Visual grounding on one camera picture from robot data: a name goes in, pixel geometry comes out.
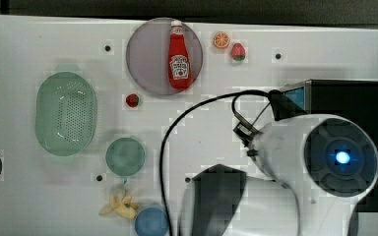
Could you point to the green round bowl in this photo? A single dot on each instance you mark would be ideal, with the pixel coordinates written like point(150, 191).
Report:
point(125, 157)

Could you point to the grey round plate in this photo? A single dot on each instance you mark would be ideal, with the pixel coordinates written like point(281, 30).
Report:
point(147, 54)

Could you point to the red ketchup bottle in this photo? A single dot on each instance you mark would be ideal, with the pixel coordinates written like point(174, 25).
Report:
point(179, 67)

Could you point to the blue glass oven door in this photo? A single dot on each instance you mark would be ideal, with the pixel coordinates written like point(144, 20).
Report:
point(297, 95)

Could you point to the yellow banana toy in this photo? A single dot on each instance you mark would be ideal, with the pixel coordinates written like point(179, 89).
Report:
point(125, 207)

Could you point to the blue round cup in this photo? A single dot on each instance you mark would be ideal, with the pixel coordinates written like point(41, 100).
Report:
point(151, 221)

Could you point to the black camera box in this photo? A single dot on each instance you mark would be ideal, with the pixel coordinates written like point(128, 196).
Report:
point(245, 134)

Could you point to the small red strawberry toy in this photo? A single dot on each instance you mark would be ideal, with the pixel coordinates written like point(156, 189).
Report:
point(132, 100)

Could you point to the green perforated colander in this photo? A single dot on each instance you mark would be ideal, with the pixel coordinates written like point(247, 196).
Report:
point(66, 111)

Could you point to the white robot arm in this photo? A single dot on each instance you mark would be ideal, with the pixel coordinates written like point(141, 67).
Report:
point(284, 201)

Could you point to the orange slice toy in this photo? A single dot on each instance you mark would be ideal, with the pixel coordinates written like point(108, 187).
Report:
point(221, 40)

